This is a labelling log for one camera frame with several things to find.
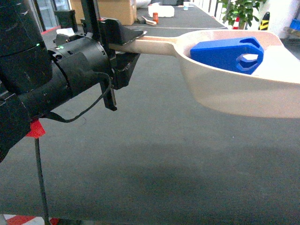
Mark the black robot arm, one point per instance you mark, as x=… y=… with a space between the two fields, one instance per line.
x=34 y=80

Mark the white paper cup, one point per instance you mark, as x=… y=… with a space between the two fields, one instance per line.
x=185 y=5

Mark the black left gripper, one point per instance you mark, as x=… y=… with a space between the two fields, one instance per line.
x=82 y=63

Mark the black box on table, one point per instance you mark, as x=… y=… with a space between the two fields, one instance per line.
x=67 y=19

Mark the red white traffic cone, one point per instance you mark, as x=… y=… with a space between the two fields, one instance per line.
x=235 y=25

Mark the large cardboard box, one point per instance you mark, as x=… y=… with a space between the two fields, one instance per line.
x=123 y=10

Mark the yellow black striped bollard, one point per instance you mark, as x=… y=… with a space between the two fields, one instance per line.
x=264 y=25

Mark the blue plastic part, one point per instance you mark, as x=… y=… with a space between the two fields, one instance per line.
x=242 y=55

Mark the beige plastic dustpan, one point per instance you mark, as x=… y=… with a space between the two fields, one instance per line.
x=272 y=91

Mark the black vertical pole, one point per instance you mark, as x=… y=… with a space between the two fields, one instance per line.
x=41 y=183

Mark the green potted plant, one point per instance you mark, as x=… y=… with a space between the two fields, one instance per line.
x=242 y=9

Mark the small hand brush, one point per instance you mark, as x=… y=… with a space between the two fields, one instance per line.
x=143 y=20

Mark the white foam block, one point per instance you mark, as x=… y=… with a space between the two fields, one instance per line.
x=161 y=10

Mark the orange can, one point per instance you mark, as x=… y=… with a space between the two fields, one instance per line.
x=155 y=17

